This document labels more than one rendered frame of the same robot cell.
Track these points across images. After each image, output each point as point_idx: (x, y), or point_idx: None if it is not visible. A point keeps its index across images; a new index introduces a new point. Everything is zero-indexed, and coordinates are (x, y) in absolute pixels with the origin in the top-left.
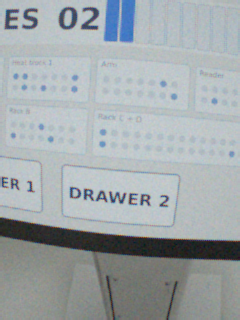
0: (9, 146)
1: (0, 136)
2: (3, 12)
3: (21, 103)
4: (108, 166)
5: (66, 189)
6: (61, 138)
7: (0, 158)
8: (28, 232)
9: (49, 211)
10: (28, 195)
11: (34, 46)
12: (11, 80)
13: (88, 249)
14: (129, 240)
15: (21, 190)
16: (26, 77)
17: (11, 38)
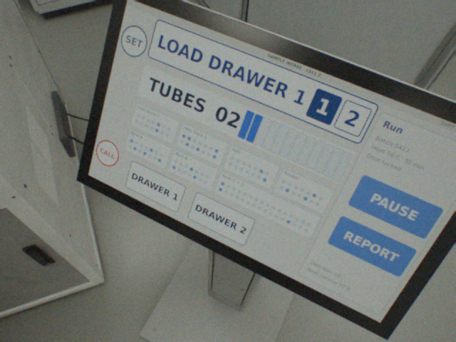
0: (169, 172)
1: (166, 164)
2: (184, 93)
3: (183, 152)
4: (220, 201)
5: (194, 204)
6: (200, 179)
7: (162, 176)
8: (164, 220)
9: (181, 213)
10: (172, 201)
11: (198, 123)
12: (180, 137)
13: (195, 241)
14: (219, 244)
15: (169, 197)
16: (189, 139)
17: (186, 112)
